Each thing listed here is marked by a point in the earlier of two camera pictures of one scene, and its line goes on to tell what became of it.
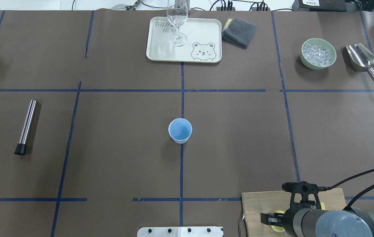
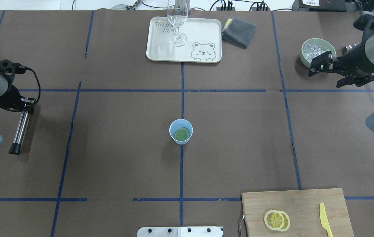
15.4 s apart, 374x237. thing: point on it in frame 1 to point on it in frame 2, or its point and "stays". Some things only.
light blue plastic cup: [180, 129] stays
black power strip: [229, 7] stays
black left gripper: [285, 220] to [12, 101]
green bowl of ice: [317, 54] stays
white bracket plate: [180, 231] stays
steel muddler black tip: [26, 128] to [15, 148]
